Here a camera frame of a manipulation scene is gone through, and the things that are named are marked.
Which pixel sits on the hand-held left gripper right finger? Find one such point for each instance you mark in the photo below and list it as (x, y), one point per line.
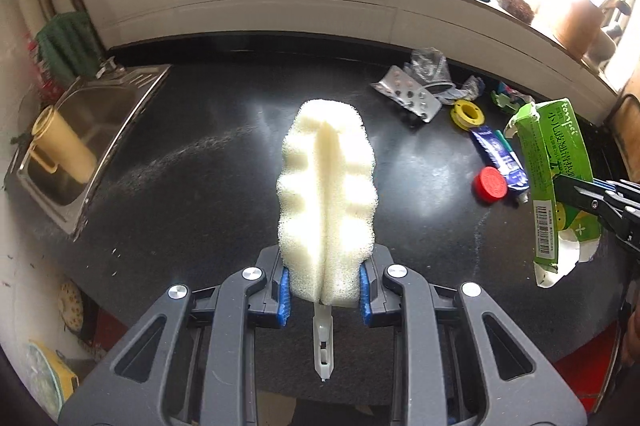
(365, 301)

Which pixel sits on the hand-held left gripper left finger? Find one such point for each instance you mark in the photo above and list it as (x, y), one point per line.
(284, 301)

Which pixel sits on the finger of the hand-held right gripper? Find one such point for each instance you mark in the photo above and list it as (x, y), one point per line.
(607, 184)
(580, 193)

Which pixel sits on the green paper carton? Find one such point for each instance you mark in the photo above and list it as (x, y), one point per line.
(550, 145)

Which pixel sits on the yellow tape roll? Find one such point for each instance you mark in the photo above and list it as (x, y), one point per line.
(457, 113)

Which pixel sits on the red bottle cap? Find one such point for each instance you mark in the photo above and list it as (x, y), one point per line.
(491, 185)

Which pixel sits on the blue squeeze tube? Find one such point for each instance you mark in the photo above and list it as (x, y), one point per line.
(500, 153)

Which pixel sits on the green crumpled wrapper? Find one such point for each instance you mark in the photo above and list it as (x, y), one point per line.
(510, 100)

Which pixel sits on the crumpled foil wrapper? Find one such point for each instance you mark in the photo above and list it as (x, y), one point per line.
(465, 89)

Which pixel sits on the terracotta pot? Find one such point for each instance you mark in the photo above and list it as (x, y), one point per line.
(577, 25)

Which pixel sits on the red cabinet door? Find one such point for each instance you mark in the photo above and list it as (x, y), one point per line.
(590, 366)

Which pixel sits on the clear plastic wrapper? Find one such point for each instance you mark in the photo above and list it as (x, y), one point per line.
(429, 65)

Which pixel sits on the silver pill blister pack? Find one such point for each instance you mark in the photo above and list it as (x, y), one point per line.
(407, 93)

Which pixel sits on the floral ceramic pot lid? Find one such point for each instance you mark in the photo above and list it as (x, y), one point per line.
(71, 306)

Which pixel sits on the stainless steel sink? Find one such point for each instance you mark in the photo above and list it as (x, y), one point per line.
(115, 105)

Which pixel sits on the yellow plastic pitcher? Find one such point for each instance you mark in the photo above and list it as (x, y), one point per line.
(65, 140)

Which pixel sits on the chrome faucet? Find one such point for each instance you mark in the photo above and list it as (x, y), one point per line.
(107, 68)

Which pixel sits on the green cloth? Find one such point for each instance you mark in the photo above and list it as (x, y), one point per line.
(67, 45)

